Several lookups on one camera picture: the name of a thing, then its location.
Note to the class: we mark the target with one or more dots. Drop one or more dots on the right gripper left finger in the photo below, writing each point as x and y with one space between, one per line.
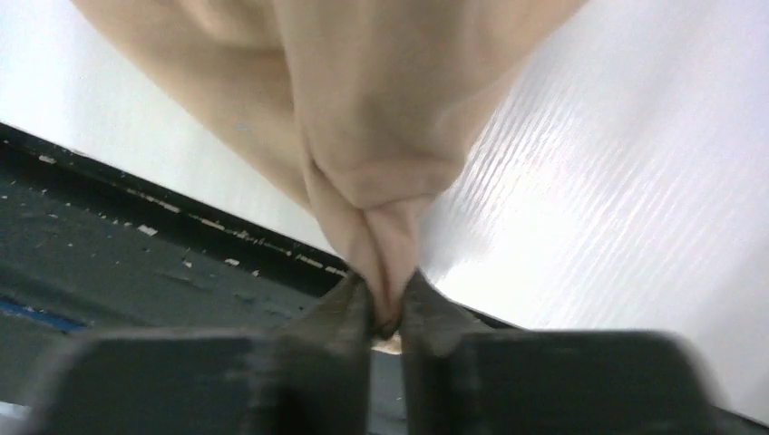
310 376

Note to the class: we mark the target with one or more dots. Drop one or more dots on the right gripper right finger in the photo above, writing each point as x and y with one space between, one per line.
463 377

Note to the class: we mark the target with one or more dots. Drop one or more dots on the beige t-shirt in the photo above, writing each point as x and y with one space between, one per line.
362 112

